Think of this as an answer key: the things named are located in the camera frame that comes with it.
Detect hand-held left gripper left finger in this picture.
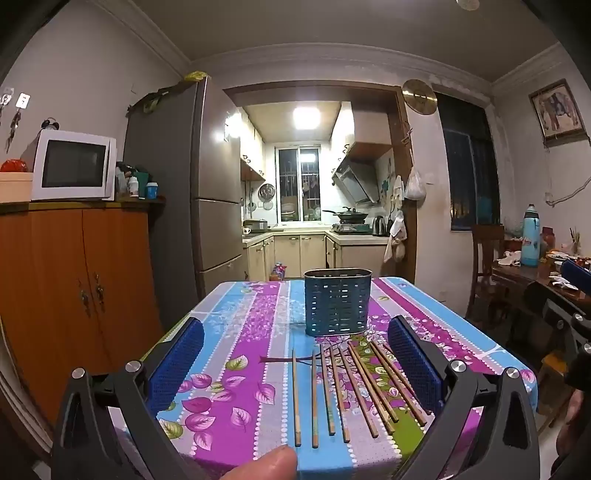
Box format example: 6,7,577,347
51,318,206,480

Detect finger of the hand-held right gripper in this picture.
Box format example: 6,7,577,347
542,300,591,352
561,258,591,296

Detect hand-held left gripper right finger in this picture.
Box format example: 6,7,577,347
387,316,540,480

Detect blue perforated utensil holder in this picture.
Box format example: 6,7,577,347
304,268,373,337

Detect set of wooden chopsticks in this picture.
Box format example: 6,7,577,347
291,340,429,449

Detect person's right hand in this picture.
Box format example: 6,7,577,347
556,392,591,457

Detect person's left hand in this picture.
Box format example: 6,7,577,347
210,447,298,480

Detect wooden stool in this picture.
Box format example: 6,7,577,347
538,353,573,435

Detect blue thermos flask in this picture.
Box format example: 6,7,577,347
521,204,542,267

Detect dark wooden side table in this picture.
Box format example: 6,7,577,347
492,251,591,324

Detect floral striped tablecloth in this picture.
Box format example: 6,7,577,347
111,276,539,480

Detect wooden chair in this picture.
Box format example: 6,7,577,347
466,224,506,319

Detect orange wooden cabinet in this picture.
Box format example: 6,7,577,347
0,196,166,457

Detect hanging cloth bags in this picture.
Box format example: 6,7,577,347
383,175,407,264

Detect dark room window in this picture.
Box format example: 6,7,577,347
436,92,502,232

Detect beige kitchen counter cabinets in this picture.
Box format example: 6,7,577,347
243,231,393,280

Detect black wok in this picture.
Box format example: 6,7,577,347
322,208,369,224

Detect framed elephant picture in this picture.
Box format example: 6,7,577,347
529,79,588,141

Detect white hanging plastic bag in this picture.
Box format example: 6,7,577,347
404,161,426,201

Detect grey tall refrigerator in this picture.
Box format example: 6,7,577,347
124,76,245,324

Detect metal range hood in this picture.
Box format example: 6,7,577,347
332,157,382,206

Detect barred kitchen window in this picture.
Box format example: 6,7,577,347
276,145,321,222

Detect white microwave oven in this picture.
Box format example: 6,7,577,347
21,129,117,202

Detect beige box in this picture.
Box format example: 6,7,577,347
0,172,34,204

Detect green yellow bag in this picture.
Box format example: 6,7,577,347
127,71,208,116

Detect square ceiling light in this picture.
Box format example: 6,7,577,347
293,107,321,130

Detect white wall cable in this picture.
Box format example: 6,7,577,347
545,175,591,206

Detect beige wall cabinets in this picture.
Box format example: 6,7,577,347
240,104,393,181

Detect round golden wall clock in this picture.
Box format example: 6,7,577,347
402,79,437,115

